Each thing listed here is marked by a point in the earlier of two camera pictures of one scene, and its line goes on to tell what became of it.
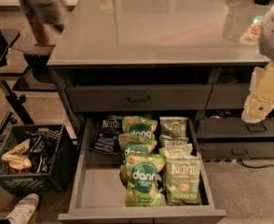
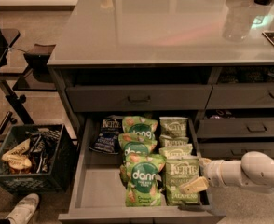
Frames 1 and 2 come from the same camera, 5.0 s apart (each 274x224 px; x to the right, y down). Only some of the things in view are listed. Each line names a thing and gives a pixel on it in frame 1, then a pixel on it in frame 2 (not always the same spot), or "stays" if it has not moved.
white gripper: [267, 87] -> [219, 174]
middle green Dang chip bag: [130, 146] stays
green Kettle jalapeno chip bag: [183, 181] stays
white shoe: [24, 209] stays
